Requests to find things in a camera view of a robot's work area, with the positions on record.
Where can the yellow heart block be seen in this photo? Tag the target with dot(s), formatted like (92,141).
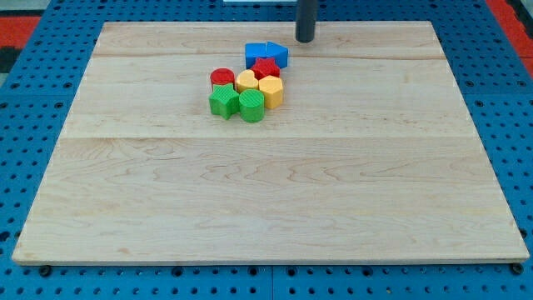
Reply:
(246,80)

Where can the red star block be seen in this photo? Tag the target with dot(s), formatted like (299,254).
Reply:
(264,67)

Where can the green cylinder block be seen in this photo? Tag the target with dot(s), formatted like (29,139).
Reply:
(251,103)

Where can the green star block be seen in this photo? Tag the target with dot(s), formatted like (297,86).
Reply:
(224,100)

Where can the red cylinder block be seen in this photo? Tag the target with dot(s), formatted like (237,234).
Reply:
(222,76)

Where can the light wooden board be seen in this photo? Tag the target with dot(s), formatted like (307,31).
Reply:
(372,158)

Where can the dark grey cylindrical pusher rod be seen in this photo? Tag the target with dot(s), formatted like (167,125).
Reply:
(306,13)

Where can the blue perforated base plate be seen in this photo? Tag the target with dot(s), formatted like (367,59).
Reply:
(39,90)

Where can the blue triangular prism block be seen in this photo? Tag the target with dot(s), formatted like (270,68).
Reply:
(278,52)

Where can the blue cube block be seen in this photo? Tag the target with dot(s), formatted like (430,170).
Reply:
(253,51)

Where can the yellow hexagon block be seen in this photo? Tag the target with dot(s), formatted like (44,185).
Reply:
(273,91)

